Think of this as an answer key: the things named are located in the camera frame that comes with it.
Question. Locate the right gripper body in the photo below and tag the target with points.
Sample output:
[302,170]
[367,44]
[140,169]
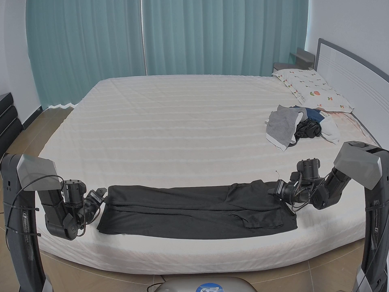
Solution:
[285,192]

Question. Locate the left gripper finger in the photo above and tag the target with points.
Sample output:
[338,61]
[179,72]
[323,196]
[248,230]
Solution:
[103,192]

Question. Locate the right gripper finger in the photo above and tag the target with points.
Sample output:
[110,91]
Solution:
[272,192]

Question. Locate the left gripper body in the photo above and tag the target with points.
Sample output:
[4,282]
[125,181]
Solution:
[94,202]

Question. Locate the black T-shirt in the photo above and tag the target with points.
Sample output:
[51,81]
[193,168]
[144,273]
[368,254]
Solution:
[182,211]

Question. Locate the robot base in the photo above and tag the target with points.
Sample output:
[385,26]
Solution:
[182,286]

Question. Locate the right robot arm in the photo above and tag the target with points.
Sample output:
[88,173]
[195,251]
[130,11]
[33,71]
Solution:
[358,163]

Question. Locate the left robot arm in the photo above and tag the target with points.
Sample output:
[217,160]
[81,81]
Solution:
[33,169]

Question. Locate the pile of clothes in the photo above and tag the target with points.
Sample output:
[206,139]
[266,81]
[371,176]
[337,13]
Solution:
[282,126]

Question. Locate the bed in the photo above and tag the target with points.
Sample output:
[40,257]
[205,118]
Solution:
[182,117]

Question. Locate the white printed pillow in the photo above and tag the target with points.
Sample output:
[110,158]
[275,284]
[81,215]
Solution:
[313,87]

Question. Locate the black chest of drawers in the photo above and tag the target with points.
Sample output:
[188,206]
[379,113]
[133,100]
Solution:
[9,120]

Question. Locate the grey bedside table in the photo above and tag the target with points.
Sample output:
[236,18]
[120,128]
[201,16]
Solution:
[304,56]

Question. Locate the blue-green curtain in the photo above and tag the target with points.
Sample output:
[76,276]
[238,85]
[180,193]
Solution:
[85,35]
[228,26]

